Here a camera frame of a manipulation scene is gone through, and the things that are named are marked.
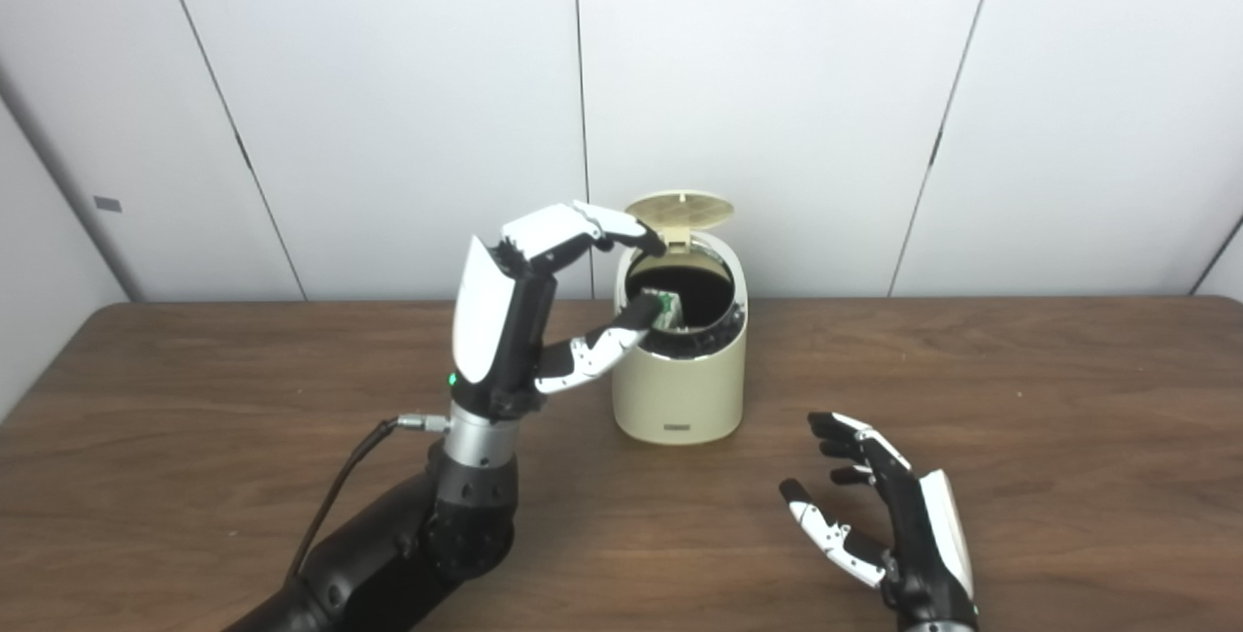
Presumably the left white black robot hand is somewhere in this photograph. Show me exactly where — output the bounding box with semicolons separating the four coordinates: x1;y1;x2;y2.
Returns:
452;200;671;419

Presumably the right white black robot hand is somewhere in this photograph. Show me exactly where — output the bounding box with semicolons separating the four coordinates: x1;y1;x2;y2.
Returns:
779;412;980;628

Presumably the cream round bin lid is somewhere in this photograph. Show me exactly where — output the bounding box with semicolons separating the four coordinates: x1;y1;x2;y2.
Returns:
625;189;736;254

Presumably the cream-colored cylindrical bin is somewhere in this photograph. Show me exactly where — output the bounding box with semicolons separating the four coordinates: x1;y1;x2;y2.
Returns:
612;229;749;446

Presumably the black bin liner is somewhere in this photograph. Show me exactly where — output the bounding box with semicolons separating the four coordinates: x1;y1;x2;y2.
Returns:
631;307;747;361

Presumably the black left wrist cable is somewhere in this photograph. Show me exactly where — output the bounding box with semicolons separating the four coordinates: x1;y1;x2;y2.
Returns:
284;413;453;584

